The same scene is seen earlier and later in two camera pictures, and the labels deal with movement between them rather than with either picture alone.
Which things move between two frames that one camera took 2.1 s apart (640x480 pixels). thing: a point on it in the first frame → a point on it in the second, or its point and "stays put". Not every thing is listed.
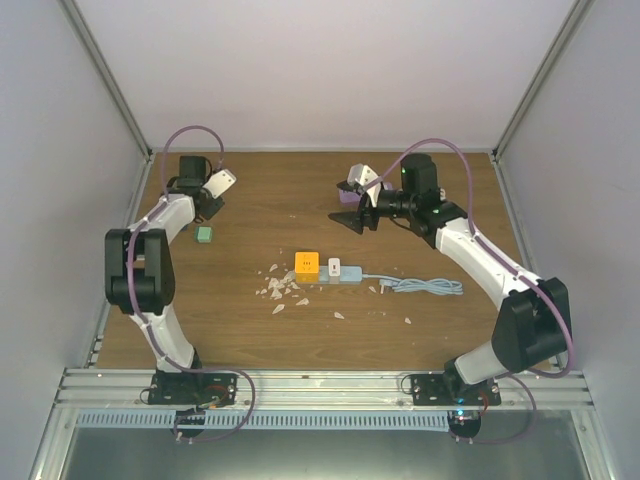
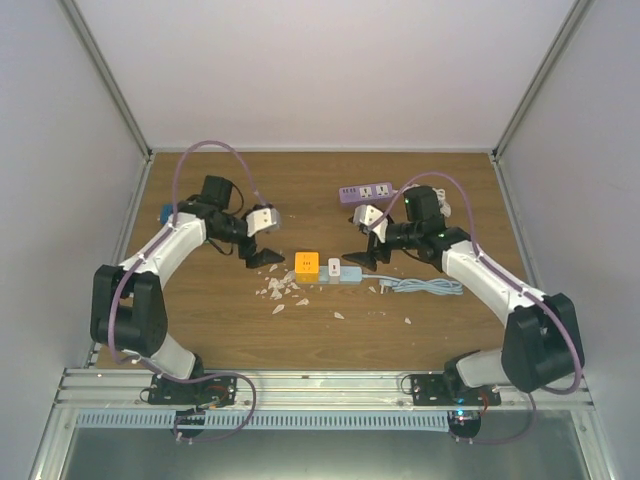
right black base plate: [432, 389] stays put
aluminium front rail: [129, 390] stays put
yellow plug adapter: [306, 266] stays put
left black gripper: [210, 212] → [258, 258]
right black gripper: [355, 220] → [367, 258]
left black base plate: [193, 388] stays put
